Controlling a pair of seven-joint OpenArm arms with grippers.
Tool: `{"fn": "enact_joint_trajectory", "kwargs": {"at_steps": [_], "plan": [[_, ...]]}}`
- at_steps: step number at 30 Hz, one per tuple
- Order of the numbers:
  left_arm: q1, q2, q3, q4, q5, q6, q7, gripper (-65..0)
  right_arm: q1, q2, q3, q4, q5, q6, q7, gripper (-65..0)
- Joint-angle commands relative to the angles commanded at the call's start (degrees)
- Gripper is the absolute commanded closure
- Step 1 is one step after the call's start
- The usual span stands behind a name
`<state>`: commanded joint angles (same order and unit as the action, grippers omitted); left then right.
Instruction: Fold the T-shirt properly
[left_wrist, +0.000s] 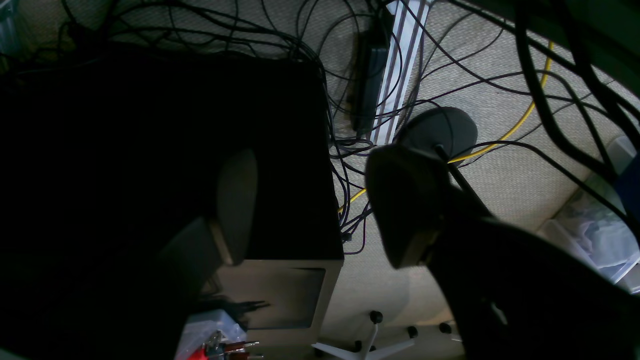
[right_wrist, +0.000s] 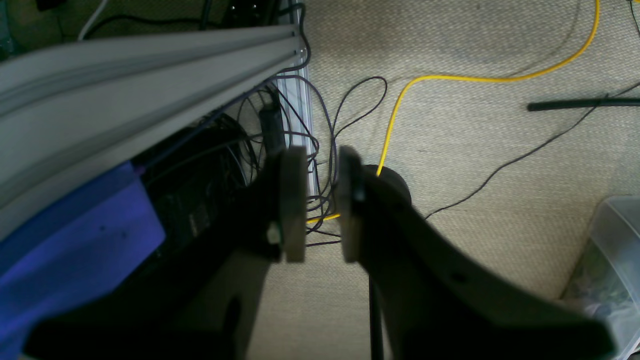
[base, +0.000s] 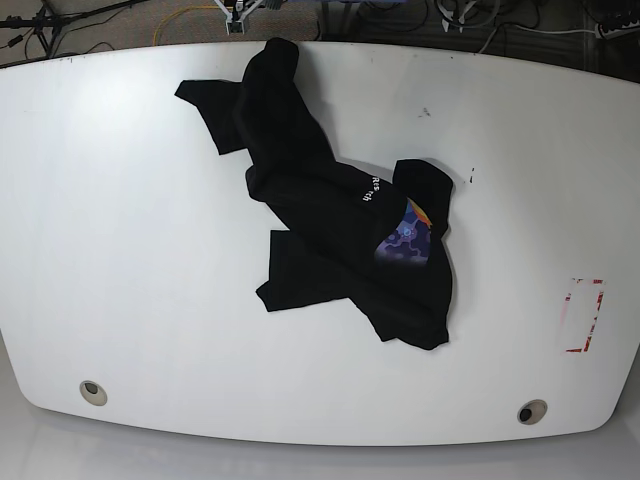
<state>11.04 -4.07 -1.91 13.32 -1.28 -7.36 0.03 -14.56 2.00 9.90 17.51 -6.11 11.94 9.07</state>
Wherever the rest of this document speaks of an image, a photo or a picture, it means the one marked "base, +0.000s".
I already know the black graphic T-shirt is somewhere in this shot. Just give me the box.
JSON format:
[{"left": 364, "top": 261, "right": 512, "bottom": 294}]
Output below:
[{"left": 176, "top": 38, "right": 454, "bottom": 350}]

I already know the red tape rectangle marking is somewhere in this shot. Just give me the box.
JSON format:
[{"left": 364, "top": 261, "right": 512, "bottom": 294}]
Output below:
[{"left": 558, "top": 278, "right": 606, "bottom": 353}]

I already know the black tripod stand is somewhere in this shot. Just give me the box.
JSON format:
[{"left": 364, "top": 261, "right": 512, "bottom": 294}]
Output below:
[{"left": 1, "top": 0, "right": 146, "bottom": 59}]

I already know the white power strip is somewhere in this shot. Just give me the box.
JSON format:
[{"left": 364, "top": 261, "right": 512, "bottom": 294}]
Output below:
[{"left": 596, "top": 11, "right": 639, "bottom": 40}]

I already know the aluminium frame foot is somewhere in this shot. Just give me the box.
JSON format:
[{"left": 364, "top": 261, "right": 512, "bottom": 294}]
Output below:
[{"left": 214, "top": 0, "right": 264, "bottom": 35}]

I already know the yellow floor cable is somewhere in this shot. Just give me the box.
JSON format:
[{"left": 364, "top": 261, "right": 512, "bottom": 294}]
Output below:
[{"left": 153, "top": 3, "right": 221, "bottom": 47}]

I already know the right table cable grommet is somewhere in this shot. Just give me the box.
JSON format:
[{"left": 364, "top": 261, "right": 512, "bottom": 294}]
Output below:
[{"left": 517, "top": 399, "right": 548, "bottom": 426}]

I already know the table cable grommet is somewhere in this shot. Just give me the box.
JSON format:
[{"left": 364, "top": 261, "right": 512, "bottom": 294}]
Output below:
[
  {"left": 79, "top": 381, "right": 108, "bottom": 407},
  {"left": 517, "top": 399, "right": 548, "bottom": 426}
]

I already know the left table cable grommet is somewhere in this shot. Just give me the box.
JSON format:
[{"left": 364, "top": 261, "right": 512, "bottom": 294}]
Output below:
[{"left": 79, "top": 381, "right": 108, "bottom": 407}]

